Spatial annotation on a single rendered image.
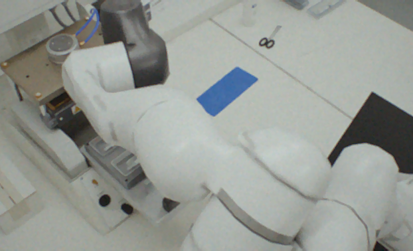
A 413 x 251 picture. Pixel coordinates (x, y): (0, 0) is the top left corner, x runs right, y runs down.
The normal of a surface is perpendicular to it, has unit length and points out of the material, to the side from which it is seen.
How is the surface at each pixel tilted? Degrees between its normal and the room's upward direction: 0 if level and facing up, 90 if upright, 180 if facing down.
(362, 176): 35
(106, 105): 29
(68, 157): 41
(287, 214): 59
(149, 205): 0
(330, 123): 0
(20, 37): 90
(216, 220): 49
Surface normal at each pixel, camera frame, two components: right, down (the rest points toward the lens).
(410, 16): -0.02, -0.65
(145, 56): 0.14, -0.11
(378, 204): 0.24, 0.20
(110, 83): 0.33, 0.55
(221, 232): -0.60, 0.00
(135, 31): 0.19, -0.36
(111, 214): 0.63, 0.21
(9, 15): 0.70, 0.53
